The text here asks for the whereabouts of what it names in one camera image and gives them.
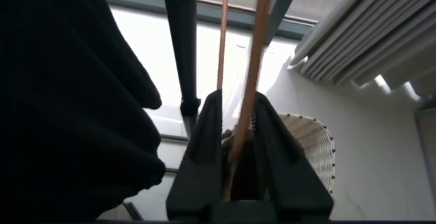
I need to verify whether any window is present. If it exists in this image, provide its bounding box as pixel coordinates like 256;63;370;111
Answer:
95;0;317;44

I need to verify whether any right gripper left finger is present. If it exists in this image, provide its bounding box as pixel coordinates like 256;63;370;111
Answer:
166;89;224;221

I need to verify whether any black clothes rack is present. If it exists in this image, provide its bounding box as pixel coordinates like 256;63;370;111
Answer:
122;0;202;221

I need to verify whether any pink clothes hanger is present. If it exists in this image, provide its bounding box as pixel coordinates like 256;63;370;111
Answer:
216;0;273;201

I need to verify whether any beige curtain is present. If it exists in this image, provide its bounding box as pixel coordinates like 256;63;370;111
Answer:
289;0;436;97

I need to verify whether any white laundry basket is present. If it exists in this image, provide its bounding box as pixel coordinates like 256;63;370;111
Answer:
221;112;337;197

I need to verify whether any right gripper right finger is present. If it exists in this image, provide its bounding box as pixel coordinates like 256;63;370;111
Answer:
253;93;334;221

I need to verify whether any black garment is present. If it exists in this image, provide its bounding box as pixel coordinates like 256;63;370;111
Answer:
0;0;167;223

